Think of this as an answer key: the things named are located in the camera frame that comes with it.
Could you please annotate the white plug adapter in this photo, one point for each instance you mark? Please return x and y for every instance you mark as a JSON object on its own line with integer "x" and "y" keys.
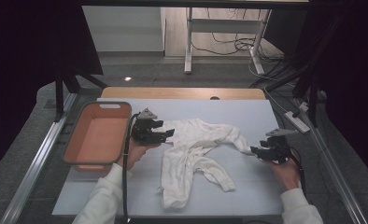
{"x": 304, "y": 107}

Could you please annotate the person's right hand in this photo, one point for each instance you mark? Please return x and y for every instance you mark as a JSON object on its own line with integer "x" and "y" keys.
{"x": 286, "y": 175}

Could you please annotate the orange plastic basket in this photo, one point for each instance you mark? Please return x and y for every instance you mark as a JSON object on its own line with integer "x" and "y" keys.
{"x": 98, "y": 140}

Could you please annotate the black metal stand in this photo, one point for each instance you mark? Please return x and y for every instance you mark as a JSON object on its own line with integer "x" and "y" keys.
{"x": 59, "y": 99}
{"x": 313, "y": 105}

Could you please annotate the white metal desk frame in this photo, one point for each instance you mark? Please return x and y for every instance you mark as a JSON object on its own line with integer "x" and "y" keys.
{"x": 225, "y": 25}

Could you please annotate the dark curtain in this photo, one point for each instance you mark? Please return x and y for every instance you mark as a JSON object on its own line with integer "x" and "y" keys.
{"x": 353, "y": 93}
{"x": 23, "y": 62}

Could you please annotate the white cabinet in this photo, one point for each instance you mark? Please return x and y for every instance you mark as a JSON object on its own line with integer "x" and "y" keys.
{"x": 123, "y": 28}

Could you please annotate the white baby garment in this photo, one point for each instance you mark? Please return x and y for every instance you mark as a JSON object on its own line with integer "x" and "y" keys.
{"x": 185, "y": 146}

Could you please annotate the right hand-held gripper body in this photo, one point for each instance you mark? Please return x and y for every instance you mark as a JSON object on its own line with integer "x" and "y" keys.
{"x": 278, "y": 149}

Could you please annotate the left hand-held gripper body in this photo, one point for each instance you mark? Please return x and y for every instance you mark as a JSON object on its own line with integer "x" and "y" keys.
{"x": 143, "y": 133}

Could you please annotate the person's left hand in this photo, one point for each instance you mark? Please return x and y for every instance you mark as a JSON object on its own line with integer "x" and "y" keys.
{"x": 132, "y": 154}

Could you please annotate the aluminium rail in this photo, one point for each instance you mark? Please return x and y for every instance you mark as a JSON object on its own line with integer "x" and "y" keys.
{"x": 33, "y": 174}
{"x": 341, "y": 186}

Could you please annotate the wooden table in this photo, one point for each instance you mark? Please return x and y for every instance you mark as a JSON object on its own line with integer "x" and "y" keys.
{"x": 179, "y": 92}

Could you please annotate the white power strip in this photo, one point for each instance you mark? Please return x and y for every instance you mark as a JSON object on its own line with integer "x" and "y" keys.
{"x": 297, "y": 122}

